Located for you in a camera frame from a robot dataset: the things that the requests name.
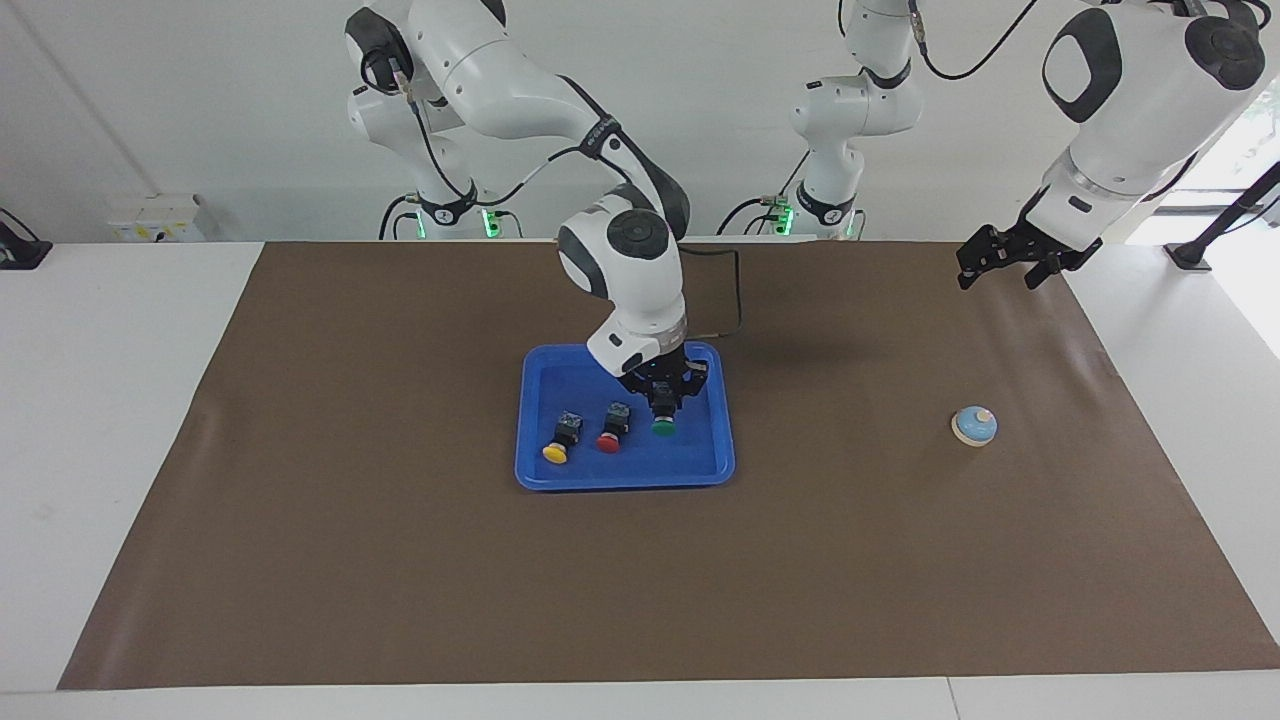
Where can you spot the green cap push button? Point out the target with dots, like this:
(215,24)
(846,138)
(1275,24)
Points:
(663,420)

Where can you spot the bright window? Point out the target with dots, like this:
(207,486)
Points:
(1245,150)

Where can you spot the red cap push button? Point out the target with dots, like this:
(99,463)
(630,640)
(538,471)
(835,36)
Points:
(612,432)

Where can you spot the small black stand base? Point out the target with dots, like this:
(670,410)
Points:
(20,252)

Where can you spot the blue plastic tray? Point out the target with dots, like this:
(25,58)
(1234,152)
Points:
(690,455)

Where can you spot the light blue desk bell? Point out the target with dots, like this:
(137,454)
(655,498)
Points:
(973,427)

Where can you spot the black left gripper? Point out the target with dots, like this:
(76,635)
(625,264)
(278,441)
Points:
(1040,245)

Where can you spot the yellow cap push button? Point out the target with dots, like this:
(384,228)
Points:
(560,442)

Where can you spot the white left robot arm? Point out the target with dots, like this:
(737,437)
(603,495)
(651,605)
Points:
(1130,110)

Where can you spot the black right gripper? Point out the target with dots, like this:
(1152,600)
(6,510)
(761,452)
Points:
(680,365)

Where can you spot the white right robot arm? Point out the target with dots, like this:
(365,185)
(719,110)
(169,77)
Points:
(630,260)

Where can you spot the brown table mat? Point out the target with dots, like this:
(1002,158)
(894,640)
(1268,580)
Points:
(400,560)

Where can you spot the black stand with pole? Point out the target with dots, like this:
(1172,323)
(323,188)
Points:
(1215,230)

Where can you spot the white wall socket box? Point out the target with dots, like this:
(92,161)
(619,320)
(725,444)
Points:
(150,220)

